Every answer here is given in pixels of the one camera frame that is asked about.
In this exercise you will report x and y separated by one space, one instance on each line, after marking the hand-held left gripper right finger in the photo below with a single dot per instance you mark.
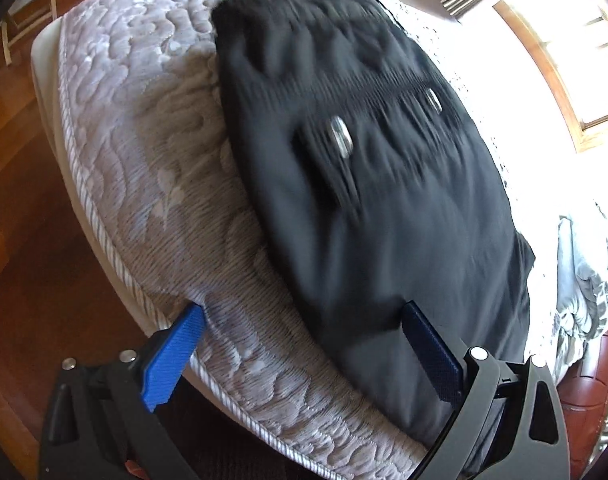
429 355

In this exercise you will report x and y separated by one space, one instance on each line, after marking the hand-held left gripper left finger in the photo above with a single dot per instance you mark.
173 355

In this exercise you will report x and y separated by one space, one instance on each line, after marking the black pants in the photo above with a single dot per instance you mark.
384 235

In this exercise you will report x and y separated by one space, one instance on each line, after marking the light grey comforter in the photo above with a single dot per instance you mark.
584 280

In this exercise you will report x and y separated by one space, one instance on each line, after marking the grey quilted mattress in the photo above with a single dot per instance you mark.
148 160

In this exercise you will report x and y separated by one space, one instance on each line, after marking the wooden framed window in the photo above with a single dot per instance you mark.
549 70

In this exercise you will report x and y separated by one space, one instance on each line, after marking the white bed base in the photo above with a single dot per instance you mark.
46 70

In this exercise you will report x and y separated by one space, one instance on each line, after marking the wooden folding stand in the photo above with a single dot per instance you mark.
5 45

